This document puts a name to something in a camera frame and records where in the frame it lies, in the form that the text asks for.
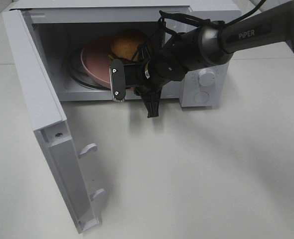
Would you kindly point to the pink round plate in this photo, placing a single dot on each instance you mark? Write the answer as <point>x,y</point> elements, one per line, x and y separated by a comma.
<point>96,58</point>

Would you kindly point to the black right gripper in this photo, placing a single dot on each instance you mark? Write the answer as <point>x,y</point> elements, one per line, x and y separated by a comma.
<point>147,78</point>

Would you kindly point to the glass microwave turntable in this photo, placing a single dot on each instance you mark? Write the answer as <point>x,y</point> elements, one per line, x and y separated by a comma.
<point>76,70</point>

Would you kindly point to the round white door button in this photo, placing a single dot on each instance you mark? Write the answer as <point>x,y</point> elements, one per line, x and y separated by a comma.
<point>202,97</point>

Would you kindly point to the toy hamburger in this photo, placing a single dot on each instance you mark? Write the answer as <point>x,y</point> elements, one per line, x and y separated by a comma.
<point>124,44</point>

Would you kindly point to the white timer knob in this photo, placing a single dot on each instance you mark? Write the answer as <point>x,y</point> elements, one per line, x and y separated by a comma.
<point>206,77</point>

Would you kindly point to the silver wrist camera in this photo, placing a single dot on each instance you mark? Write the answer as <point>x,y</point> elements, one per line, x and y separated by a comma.
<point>117,80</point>

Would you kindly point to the white microwave door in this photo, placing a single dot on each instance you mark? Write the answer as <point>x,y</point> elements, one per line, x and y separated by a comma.
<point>48,119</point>

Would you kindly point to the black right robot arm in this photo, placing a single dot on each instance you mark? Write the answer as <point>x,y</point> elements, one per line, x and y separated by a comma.
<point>211,44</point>

